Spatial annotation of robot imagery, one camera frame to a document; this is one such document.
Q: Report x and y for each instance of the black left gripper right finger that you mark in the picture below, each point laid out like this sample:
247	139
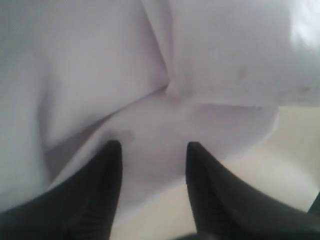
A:
224	207

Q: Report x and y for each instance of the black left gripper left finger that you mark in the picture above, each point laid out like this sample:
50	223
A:
81	208

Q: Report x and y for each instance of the white t-shirt red logo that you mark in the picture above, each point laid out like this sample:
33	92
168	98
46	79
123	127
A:
152	74

